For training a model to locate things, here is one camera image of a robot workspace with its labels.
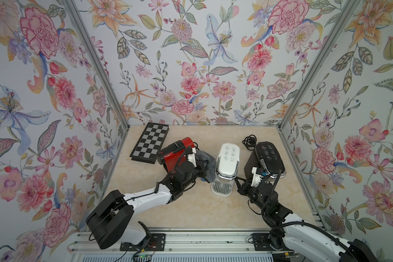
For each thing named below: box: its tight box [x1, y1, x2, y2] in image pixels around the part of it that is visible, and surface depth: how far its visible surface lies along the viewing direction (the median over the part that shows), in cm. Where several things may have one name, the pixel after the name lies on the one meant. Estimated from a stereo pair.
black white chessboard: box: [129, 122, 170, 165], surface depth 109 cm
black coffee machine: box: [243, 141, 287, 182], surface depth 77 cm
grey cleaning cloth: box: [195, 149, 217, 183], surface depth 82 cm
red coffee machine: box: [156, 137, 195, 174], surface depth 85 cm
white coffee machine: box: [210, 143, 241, 198], surface depth 79 cm
